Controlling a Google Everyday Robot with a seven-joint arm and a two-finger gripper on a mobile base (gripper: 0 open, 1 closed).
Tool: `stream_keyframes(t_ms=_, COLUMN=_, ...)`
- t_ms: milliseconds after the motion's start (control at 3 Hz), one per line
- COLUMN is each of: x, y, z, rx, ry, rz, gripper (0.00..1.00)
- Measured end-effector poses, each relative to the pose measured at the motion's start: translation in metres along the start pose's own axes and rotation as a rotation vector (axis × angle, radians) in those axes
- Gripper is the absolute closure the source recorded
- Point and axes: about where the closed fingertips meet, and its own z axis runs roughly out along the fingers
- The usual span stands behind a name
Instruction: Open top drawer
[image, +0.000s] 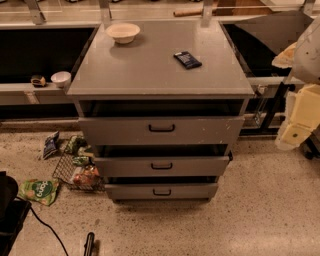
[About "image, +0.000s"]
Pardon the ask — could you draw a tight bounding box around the grey bottom drawer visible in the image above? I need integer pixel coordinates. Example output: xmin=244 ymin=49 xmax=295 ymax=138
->
xmin=105 ymin=183 xmax=218 ymax=200

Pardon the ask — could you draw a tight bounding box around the black cable on floor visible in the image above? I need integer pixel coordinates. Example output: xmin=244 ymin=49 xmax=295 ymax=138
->
xmin=15 ymin=196 xmax=70 ymax=256

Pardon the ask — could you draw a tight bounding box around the grey drawer cabinet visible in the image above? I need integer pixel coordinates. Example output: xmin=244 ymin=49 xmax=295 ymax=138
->
xmin=68 ymin=20 xmax=253 ymax=186

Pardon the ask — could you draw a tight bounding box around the black equipment at left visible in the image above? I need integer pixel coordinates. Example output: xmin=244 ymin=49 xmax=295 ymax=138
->
xmin=0 ymin=171 xmax=31 ymax=256

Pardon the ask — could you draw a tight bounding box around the black handle at bottom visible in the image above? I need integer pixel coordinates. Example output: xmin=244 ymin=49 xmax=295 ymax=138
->
xmin=84 ymin=232 xmax=95 ymax=256

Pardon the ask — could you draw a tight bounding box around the grey middle drawer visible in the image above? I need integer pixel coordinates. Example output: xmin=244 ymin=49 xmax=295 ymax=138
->
xmin=95 ymin=156 xmax=229 ymax=177

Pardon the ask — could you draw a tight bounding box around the green snack bag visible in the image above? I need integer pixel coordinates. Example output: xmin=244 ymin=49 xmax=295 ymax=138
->
xmin=18 ymin=179 xmax=59 ymax=206

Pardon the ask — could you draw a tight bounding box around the small white cup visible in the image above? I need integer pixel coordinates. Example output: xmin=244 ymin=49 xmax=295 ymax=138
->
xmin=51 ymin=71 xmax=71 ymax=88

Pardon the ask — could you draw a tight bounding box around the cream bowl on cabinet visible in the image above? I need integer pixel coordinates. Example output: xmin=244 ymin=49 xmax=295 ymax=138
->
xmin=106 ymin=23 xmax=140 ymax=44

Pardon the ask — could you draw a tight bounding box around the dark chip bag on floor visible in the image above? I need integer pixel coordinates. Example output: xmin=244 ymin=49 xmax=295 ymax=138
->
xmin=43 ymin=131 xmax=60 ymax=159

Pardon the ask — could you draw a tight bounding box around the dark blue snack packet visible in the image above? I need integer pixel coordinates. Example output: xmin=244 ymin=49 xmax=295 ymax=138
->
xmin=174 ymin=51 xmax=202 ymax=70

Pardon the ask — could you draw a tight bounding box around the small tape measure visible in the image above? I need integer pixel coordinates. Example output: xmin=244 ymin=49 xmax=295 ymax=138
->
xmin=31 ymin=75 xmax=46 ymax=87

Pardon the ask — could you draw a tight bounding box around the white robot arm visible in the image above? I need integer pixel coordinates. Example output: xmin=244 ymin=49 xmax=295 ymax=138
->
xmin=272 ymin=17 xmax=320 ymax=150

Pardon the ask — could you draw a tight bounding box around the orange red snack bag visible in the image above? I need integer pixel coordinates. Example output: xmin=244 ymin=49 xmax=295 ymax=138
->
xmin=71 ymin=165 xmax=100 ymax=186

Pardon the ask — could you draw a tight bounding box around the grey top drawer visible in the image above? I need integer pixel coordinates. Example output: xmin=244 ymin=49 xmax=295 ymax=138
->
xmin=79 ymin=117 xmax=244 ymax=145

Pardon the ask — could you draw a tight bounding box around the grey drawer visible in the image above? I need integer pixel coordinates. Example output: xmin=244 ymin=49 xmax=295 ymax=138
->
xmin=79 ymin=117 xmax=244 ymax=145
xmin=95 ymin=156 xmax=229 ymax=177
xmin=105 ymin=183 xmax=218 ymax=200

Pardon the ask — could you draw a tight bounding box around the green packet in basket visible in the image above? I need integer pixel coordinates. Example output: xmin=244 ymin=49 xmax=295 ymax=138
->
xmin=64 ymin=135 xmax=87 ymax=155

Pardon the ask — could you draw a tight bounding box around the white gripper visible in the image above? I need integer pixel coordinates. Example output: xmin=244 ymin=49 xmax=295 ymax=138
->
xmin=272 ymin=43 xmax=320 ymax=151

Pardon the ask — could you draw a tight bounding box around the black wire basket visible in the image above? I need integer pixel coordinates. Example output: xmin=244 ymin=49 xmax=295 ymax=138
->
xmin=53 ymin=144 xmax=104 ymax=192

